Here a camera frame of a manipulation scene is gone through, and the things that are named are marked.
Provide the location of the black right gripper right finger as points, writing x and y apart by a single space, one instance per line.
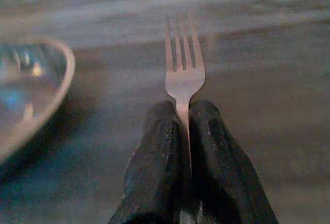
219 162

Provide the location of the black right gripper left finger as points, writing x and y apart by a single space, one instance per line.
154 162

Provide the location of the silver metal fork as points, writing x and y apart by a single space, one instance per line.
184 77

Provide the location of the shiny metal bowl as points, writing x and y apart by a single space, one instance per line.
28 90

